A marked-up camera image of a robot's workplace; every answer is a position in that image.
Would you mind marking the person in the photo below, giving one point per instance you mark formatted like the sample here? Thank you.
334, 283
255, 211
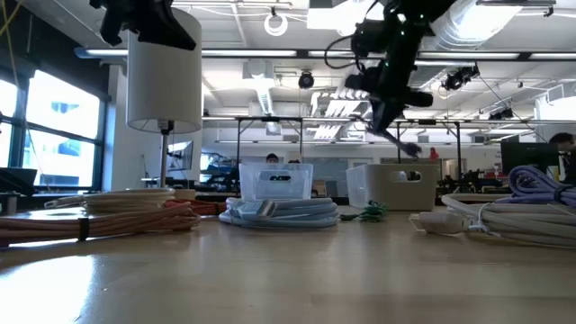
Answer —
433, 154
272, 157
294, 160
564, 141

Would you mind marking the small grey metal post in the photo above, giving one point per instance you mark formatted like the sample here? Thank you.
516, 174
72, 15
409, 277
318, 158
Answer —
9, 202

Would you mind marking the black metal table frame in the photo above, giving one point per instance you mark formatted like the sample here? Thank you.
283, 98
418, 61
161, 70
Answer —
211, 196

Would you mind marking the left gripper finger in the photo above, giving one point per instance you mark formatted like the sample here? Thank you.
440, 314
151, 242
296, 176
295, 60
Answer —
166, 29

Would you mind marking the black computer monitor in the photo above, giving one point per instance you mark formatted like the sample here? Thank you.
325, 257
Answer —
528, 157

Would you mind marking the white plastic bin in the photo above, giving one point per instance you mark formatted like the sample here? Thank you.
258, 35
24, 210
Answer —
382, 189

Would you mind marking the black ceiling mounted camera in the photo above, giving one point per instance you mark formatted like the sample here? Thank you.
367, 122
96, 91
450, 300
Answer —
459, 78

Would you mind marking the black metal station frame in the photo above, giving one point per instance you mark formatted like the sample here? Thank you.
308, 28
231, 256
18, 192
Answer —
427, 122
270, 119

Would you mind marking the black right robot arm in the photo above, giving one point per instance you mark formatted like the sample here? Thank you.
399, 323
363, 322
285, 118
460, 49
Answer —
423, 9

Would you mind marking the wall mounted screen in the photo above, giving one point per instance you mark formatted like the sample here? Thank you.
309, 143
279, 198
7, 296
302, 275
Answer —
181, 155

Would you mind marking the white ceiling light panel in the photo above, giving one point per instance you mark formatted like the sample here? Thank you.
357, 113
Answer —
333, 18

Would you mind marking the white cylinder shade table lamp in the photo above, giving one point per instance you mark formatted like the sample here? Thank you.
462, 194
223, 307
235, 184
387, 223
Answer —
164, 90

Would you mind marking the large glass window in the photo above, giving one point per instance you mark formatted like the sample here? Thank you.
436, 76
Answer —
63, 103

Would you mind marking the clear plastic bin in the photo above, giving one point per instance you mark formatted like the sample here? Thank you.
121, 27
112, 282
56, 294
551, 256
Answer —
292, 184

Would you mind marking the silver ventilation duct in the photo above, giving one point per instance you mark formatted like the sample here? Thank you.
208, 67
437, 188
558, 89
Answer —
472, 22

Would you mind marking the overhead light bar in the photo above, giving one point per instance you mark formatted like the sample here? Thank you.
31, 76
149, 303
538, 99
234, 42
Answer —
252, 53

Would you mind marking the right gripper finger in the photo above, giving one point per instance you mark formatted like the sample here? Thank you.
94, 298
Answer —
396, 140

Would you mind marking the black dome ceiling camera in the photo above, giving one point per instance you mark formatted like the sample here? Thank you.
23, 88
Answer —
306, 81

